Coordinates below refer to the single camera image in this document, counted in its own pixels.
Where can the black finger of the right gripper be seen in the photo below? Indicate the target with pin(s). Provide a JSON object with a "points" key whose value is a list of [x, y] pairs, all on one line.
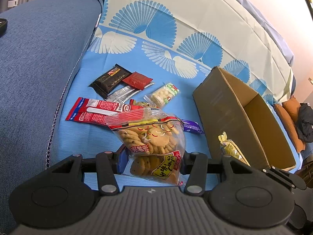
{"points": [[285, 178]]}

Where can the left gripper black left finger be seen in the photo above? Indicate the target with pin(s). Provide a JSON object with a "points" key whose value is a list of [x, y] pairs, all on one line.
{"points": [[68, 191]]}

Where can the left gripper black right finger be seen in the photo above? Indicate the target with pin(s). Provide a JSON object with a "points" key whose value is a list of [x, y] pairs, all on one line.
{"points": [[237, 193]]}

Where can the yellow snack packet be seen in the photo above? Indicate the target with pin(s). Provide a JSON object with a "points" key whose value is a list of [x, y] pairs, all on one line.
{"points": [[229, 147]]}

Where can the purple chocolate bar wrapper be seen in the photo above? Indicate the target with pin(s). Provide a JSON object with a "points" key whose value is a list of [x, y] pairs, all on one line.
{"points": [[191, 127]]}

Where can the clear bag of cookies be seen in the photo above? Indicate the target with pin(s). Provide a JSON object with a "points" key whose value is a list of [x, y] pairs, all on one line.
{"points": [[155, 140]]}

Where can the black chocolate wafer pack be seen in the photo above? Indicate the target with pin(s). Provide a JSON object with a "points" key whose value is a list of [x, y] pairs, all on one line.
{"points": [[108, 81]]}

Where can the green-label sachima pack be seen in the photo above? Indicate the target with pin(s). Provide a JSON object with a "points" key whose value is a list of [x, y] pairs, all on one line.
{"points": [[162, 96]]}

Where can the red square snack packet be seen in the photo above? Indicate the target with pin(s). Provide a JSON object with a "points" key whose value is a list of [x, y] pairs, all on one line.
{"points": [[137, 80]]}

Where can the black jacket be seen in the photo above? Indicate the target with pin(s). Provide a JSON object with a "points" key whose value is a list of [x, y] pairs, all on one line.
{"points": [[304, 123]]}

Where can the orange pillow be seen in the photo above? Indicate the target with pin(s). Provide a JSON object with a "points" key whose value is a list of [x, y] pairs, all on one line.
{"points": [[288, 113]]}

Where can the red long wafer pack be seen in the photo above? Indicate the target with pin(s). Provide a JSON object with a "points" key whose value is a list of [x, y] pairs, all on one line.
{"points": [[93, 111]]}

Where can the brown cardboard box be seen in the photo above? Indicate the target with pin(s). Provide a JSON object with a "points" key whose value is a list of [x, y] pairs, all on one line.
{"points": [[227, 105]]}

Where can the silver foil snack bar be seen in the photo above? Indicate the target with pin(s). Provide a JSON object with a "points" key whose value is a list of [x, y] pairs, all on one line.
{"points": [[123, 94]]}

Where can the grey-blue sheet on backrest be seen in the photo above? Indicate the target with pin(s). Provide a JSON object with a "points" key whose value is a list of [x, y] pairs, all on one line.
{"points": [[269, 28]]}

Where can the blue fabric sofa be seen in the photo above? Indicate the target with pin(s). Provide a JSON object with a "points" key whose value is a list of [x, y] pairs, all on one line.
{"points": [[41, 52]]}

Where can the blue fan-pattern sofa cover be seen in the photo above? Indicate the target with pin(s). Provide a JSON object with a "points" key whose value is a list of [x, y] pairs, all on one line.
{"points": [[171, 41]]}

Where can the black remote on armrest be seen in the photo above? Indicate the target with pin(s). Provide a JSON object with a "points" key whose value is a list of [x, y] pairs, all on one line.
{"points": [[3, 26]]}

